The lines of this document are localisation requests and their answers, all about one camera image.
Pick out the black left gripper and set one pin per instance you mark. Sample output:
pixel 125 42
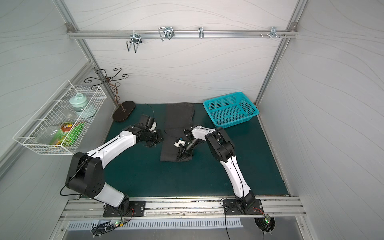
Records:
pixel 155 138

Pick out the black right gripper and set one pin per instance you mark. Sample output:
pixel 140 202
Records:
pixel 187 148

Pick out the dark grey long pants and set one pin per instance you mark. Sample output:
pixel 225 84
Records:
pixel 178 117

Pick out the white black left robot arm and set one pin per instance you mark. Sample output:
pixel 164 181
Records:
pixel 86 172

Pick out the dark oval stand base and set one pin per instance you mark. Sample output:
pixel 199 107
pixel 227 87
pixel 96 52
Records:
pixel 123 111

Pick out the teal plastic mesh basket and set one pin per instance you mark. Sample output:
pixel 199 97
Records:
pixel 230 110

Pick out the pale green lidded jar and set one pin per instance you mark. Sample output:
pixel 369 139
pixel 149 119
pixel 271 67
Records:
pixel 81 106

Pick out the ornate metal hook stand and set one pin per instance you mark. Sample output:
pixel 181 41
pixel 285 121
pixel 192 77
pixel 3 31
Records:
pixel 112 81

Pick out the green snack packet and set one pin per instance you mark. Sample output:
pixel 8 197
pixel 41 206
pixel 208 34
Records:
pixel 68 134

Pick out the white vent strip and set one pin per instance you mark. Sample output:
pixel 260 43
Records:
pixel 167 224

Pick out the double metal hook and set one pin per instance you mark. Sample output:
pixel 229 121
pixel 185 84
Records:
pixel 134 42

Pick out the curved metal hook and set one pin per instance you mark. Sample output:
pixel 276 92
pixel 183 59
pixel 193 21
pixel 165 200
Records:
pixel 166 33

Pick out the small metal hook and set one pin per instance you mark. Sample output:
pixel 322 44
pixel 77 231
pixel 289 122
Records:
pixel 201 32

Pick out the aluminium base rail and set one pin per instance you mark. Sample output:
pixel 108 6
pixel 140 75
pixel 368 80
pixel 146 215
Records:
pixel 185 207

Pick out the white wire wall basket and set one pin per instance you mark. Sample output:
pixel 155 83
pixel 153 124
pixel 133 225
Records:
pixel 38 131

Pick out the aluminium top rail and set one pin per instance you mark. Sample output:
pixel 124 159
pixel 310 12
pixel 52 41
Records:
pixel 179 34

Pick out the metal bracket hook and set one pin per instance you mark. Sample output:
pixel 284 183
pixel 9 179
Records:
pixel 273 34

